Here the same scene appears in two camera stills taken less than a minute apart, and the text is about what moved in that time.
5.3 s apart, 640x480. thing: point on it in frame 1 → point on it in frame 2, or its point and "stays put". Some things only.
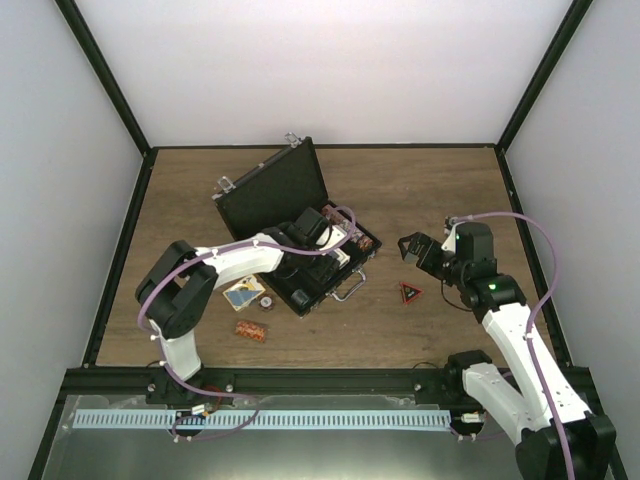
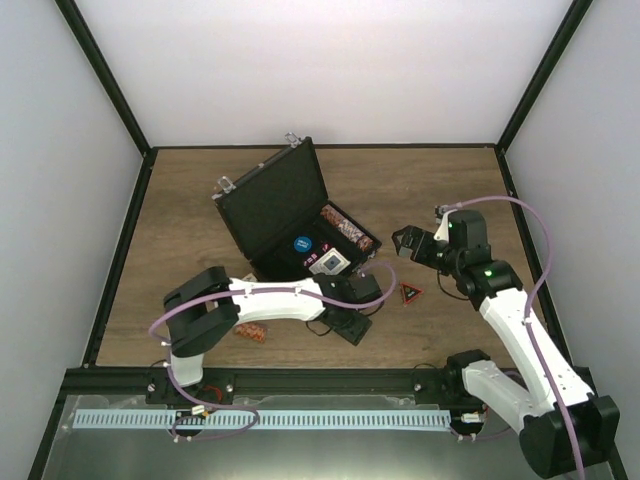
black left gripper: (323, 272) → (354, 333)
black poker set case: (266, 195) stays put
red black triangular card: (409, 292) stays put
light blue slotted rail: (263, 419) stays put
